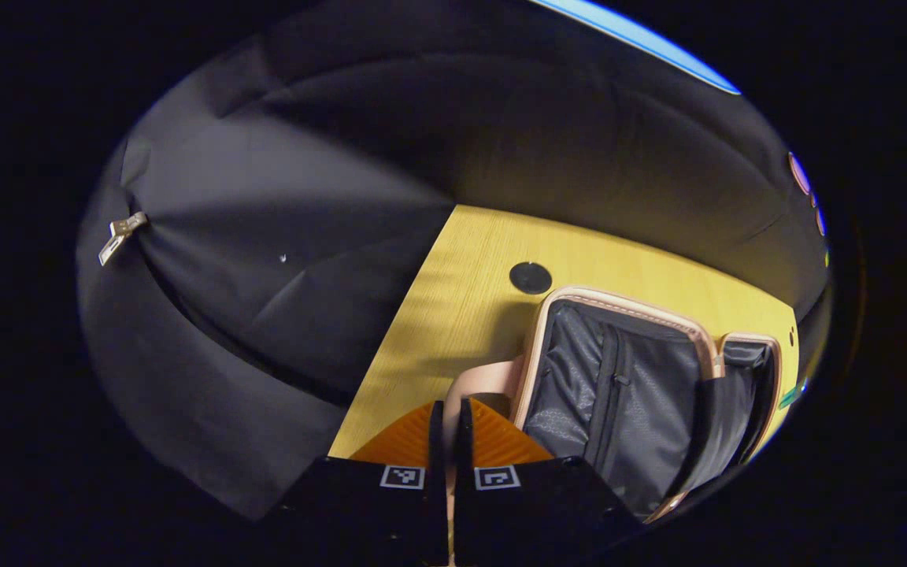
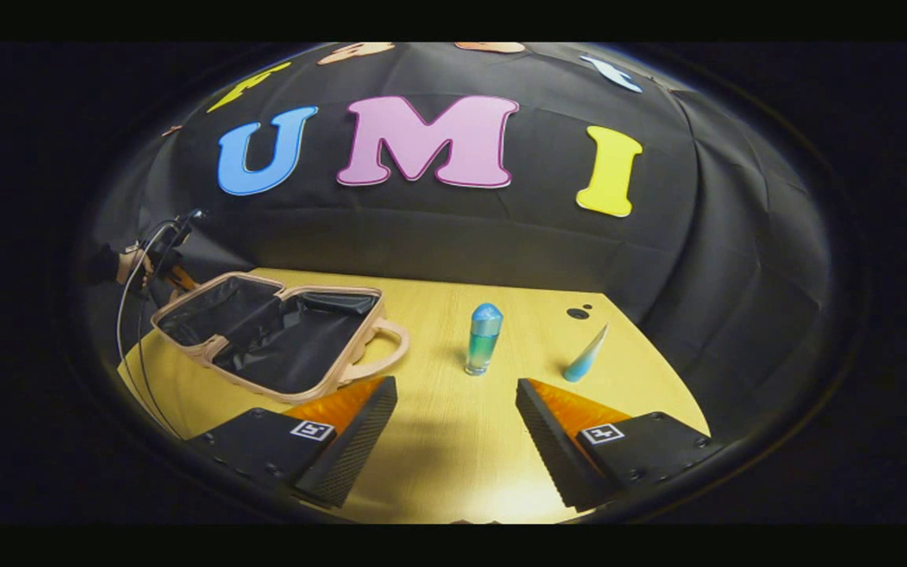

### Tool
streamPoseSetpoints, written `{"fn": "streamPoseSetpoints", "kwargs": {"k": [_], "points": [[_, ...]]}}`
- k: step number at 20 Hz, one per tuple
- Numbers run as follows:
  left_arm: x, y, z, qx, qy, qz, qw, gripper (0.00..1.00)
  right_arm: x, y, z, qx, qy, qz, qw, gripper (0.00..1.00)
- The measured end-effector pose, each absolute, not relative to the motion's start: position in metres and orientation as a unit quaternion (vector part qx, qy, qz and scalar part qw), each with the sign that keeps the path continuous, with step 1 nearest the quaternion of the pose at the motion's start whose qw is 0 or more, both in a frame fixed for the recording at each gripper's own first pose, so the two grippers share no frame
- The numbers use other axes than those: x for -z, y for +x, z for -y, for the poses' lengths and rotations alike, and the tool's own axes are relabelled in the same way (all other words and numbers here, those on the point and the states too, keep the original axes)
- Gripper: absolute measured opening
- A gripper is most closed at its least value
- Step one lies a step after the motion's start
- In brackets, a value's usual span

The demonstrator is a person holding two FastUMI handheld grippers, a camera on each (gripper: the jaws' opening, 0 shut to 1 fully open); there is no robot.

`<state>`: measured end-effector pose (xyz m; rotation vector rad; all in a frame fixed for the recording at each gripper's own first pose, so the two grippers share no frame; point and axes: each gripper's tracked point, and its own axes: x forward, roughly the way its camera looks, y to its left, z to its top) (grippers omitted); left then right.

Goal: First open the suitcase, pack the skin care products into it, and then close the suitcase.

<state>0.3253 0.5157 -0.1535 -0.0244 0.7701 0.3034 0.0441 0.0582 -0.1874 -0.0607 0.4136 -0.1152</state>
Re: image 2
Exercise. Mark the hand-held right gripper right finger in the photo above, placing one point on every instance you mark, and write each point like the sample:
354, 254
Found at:
544, 441

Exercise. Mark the pale pink suitcase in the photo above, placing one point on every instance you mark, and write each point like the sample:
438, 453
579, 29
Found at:
264, 346

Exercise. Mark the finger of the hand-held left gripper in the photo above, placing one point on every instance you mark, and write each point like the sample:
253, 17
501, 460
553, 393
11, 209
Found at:
182, 278

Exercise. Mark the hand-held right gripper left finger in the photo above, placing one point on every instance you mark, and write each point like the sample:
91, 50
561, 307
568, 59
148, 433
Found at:
363, 441

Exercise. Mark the red cloth clip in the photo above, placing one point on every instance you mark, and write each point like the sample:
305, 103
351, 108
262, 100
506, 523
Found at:
172, 130

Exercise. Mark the blue skin care bottle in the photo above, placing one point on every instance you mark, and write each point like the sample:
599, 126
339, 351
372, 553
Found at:
483, 342

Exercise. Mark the blue cone-shaped tube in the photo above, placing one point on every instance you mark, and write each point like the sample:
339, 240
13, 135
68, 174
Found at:
582, 364

